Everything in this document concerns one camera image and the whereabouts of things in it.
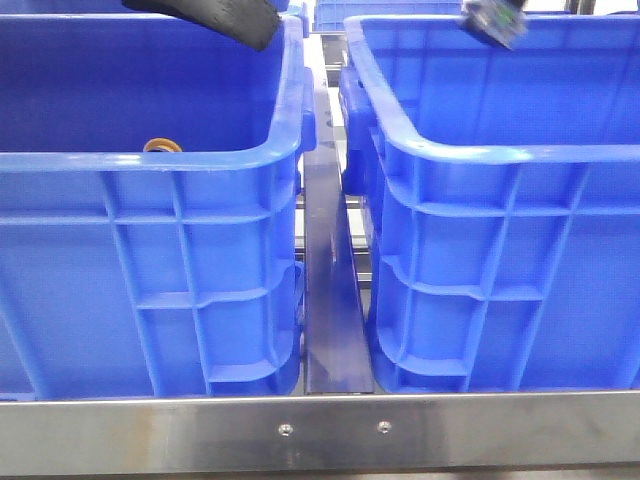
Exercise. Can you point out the blue crate back right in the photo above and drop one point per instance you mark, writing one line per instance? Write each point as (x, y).
(329, 15)

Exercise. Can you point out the large blue crate left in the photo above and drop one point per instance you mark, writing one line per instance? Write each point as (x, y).
(132, 274)

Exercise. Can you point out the large blue crate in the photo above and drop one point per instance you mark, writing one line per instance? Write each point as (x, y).
(501, 188)
(132, 274)

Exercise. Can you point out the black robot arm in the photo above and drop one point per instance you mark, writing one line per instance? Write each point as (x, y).
(251, 23)

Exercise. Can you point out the large blue crate right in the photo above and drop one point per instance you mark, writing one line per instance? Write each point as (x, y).
(501, 188)

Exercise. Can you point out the rail screw left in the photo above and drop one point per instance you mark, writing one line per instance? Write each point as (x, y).
(285, 429)

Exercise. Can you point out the rail screw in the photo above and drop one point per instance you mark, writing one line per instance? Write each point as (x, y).
(384, 427)
(285, 429)

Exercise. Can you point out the rail screw right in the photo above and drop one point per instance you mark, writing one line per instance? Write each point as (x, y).
(384, 427)

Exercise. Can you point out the steel divider bar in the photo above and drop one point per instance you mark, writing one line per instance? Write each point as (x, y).
(337, 359)

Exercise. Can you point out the red mushroom push button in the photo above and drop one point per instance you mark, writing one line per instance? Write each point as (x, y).
(497, 23)

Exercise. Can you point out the steel front rail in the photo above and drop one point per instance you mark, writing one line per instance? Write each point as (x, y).
(331, 434)

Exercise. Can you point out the yellow mushroom push button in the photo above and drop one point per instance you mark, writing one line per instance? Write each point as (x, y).
(161, 144)

